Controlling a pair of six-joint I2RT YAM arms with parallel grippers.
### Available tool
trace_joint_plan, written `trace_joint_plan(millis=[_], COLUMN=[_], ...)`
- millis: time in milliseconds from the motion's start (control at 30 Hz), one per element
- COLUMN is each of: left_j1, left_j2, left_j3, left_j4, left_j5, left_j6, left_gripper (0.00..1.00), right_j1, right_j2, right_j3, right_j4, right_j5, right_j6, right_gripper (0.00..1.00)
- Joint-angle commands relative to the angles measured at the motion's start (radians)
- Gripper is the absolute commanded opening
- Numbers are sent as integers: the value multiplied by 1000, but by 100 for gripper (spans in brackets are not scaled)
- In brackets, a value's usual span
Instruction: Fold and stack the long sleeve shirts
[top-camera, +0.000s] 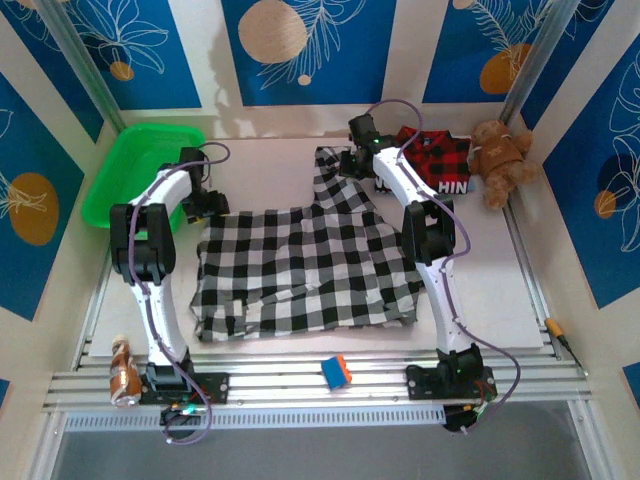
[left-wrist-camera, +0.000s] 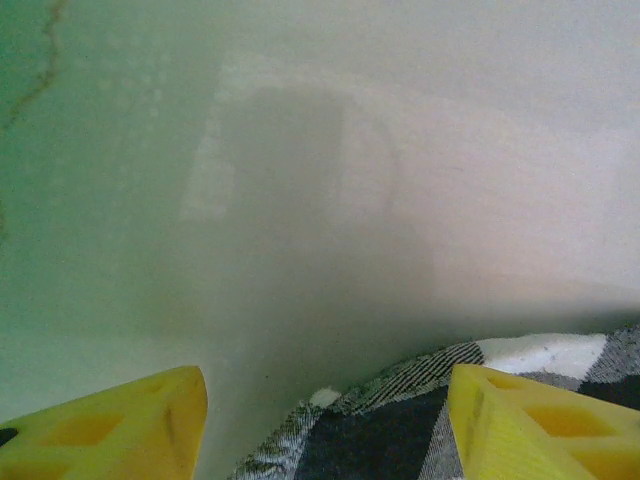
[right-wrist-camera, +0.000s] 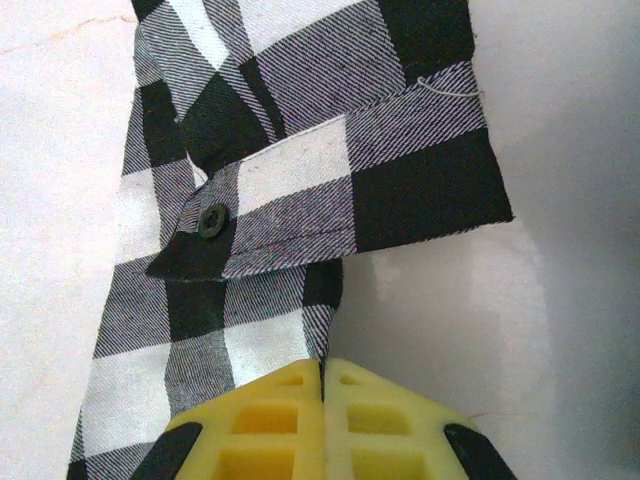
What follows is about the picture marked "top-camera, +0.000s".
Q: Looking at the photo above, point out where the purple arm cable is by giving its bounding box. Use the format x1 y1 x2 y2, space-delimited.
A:
127 141 232 448
367 98 524 421

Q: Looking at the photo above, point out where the white slotted cable duct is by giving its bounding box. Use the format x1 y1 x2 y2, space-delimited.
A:
62 405 446 434

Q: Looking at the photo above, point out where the brown teddy bear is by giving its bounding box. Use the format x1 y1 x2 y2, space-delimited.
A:
467 119 541 210

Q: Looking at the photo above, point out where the yellow handled screwdriver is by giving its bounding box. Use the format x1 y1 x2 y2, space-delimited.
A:
543 317 584 369

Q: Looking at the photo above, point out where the brown drink bottle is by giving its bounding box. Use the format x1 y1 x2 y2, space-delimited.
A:
109 334 144 409

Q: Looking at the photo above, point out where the aluminium frame post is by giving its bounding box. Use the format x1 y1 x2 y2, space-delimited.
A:
502 0 584 126
37 0 126 134

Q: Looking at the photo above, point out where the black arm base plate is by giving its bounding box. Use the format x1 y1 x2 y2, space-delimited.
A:
405 364 496 401
139 372 231 406

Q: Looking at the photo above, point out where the aluminium rail bed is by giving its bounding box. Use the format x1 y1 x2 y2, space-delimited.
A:
42 352 591 414

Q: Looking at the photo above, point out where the aluminium side rail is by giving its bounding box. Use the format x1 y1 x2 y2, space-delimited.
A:
502 204 586 376
73 269 114 372

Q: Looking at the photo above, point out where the blue orange block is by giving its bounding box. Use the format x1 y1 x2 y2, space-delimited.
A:
320 354 352 391

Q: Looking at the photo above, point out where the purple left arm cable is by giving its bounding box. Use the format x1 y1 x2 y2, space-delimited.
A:
127 141 232 448

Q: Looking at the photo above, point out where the green plastic basket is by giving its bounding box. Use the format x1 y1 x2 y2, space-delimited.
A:
81 123 207 232

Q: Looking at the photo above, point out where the red black checked shirt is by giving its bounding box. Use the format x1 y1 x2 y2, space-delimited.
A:
373 125 476 196

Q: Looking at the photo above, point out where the black white checked shirt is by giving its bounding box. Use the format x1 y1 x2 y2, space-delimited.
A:
188 144 425 344

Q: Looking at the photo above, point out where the black controller board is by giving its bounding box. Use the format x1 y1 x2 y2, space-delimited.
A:
442 399 501 435
158 403 207 429

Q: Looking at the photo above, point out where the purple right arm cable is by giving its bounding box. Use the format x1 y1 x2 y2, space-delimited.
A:
367 98 524 421

